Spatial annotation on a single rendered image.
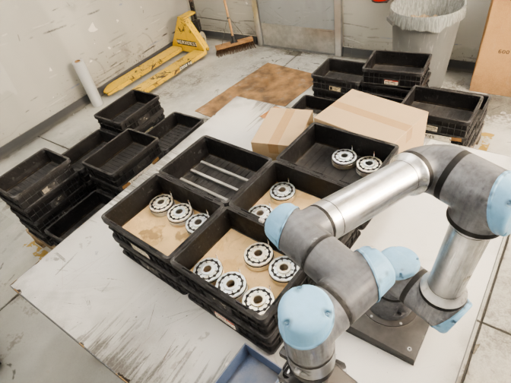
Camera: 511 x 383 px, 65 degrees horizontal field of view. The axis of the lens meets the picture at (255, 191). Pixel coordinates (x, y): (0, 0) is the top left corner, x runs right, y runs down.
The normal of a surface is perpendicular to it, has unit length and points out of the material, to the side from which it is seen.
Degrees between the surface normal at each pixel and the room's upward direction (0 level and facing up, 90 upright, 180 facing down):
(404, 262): 4
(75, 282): 0
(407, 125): 0
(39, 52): 90
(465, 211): 89
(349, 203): 30
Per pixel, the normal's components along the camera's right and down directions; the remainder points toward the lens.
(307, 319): -0.16, -0.73
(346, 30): -0.56, 0.62
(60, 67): 0.81, 0.29
